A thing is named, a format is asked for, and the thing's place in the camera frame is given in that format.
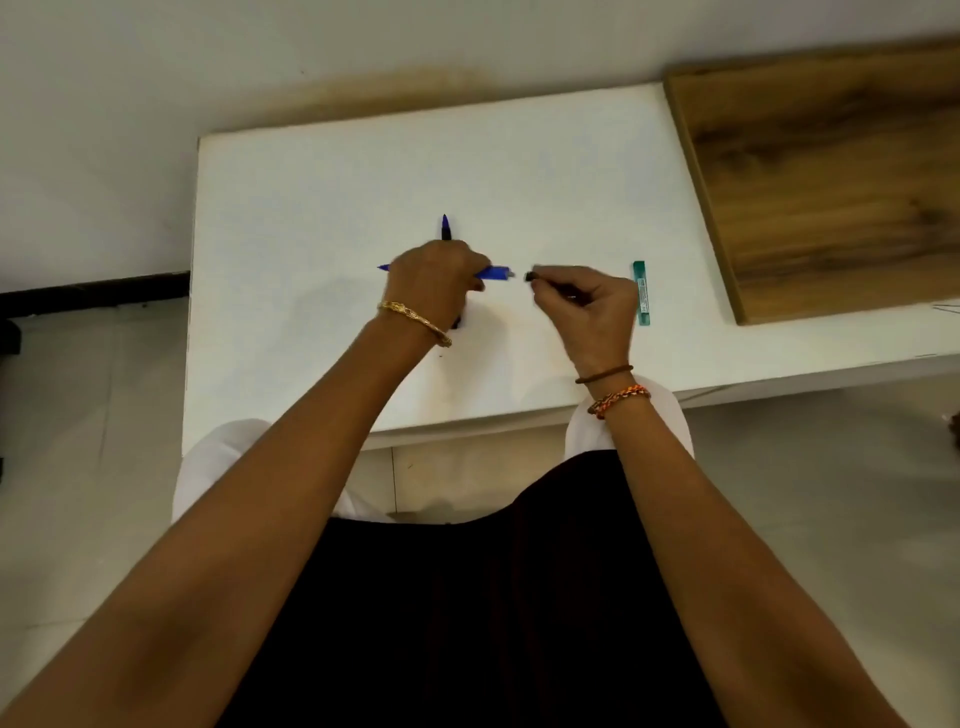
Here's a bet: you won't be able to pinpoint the person's left hand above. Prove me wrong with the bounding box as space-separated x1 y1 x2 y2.
378 238 493 337

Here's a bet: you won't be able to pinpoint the person's right hand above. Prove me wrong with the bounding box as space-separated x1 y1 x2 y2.
530 263 640 379

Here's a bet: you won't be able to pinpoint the person's left forearm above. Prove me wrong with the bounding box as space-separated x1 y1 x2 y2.
0 329 444 728

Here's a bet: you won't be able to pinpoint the person's right forearm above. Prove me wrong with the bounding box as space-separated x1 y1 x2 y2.
599 389 913 728

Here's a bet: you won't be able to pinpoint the gold bangle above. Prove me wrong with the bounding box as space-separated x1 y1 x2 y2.
377 300 454 349

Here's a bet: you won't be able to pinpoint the white trousers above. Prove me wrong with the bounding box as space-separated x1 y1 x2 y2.
170 389 695 526

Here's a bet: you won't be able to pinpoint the wooden board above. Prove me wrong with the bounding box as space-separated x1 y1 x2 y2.
663 37 960 326

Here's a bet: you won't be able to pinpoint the black tunic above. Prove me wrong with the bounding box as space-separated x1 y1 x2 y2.
217 449 729 728

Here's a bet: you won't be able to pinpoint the black skirting strip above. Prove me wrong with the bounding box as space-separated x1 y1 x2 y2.
0 271 190 316

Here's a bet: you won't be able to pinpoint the orange braided bracelet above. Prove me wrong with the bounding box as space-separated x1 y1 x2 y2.
587 383 652 421

